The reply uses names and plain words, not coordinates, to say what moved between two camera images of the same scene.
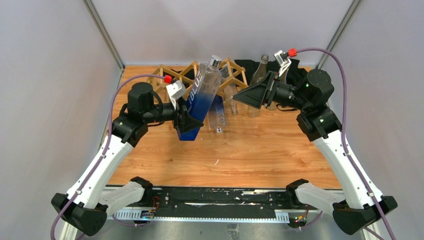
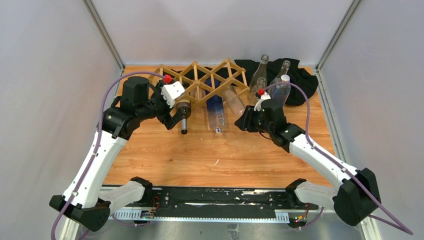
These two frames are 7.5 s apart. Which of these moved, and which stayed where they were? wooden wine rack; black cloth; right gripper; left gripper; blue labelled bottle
Moved: right gripper; blue labelled bottle; left gripper
Stayed: wooden wine rack; black cloth
